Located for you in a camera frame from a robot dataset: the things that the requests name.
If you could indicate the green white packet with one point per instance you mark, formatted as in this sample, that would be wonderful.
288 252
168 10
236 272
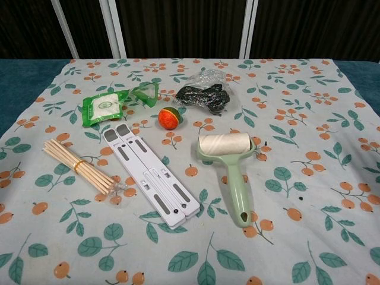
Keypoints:
102 108

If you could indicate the torn green plastic wrapper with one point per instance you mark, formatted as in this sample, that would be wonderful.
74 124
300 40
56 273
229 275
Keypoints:
147 94

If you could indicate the floral printed tablecloth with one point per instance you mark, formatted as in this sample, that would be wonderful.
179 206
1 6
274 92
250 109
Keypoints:
297 207

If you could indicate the green lint roller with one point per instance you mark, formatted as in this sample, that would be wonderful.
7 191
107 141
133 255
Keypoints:
234 178

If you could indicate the bundle of wooden sticks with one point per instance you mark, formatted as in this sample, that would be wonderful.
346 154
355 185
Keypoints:
80 170

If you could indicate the white folding laptop stand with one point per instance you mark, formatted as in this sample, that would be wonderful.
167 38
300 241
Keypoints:
154 175

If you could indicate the orange and green ball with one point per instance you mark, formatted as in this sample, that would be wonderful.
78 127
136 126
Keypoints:
170 118

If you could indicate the black items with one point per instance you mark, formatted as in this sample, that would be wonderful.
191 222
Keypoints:
202 95

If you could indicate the white screen frame post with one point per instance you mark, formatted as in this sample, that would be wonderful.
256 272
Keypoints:
63 28
114 28
248 28

